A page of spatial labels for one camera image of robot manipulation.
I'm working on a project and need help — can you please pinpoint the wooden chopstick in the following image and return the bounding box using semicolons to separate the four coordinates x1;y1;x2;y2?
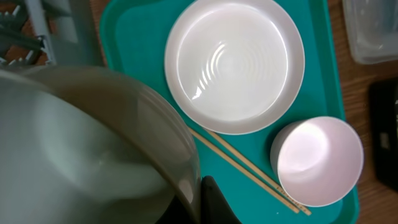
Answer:
189;128;300;213
205;129;312;216

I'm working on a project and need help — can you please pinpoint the pink small bowl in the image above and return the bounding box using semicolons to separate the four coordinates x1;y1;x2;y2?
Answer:
269;116;364;207

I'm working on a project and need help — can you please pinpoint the lower wooden chopstick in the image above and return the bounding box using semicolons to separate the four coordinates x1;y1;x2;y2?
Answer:
189;128;300;213

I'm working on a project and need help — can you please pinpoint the black rectangular tray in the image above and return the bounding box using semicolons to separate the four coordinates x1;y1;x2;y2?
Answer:
369;78;397;190

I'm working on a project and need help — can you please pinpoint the grey-green bowl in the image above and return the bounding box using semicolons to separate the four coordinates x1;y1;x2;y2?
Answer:
1;66;201;223

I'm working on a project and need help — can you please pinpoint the grey dishwasher rack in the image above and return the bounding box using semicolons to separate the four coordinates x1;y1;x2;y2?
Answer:
1;0;103;68

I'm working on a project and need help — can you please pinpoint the large white plate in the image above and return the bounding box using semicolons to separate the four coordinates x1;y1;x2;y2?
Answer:
164;0;305;135

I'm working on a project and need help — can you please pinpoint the clear plastic bin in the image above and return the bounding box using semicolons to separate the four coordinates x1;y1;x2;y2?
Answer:
342;0;397;65

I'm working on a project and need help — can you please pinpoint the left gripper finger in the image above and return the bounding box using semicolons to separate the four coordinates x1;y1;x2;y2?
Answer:
155;175;242;224

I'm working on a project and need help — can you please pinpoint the upper wooden chopstick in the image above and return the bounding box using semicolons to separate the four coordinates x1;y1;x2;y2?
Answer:
205;129;312;216

